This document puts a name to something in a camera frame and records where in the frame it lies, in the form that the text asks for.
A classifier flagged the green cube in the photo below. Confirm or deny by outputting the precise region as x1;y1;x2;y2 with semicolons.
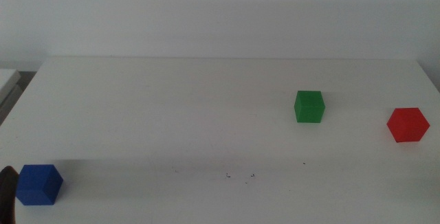
294;90;326;124

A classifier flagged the blue cube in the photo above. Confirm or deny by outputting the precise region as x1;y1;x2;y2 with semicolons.
15;164;64;206

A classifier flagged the red cube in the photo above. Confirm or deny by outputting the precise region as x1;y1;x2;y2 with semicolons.
386;107;431;144

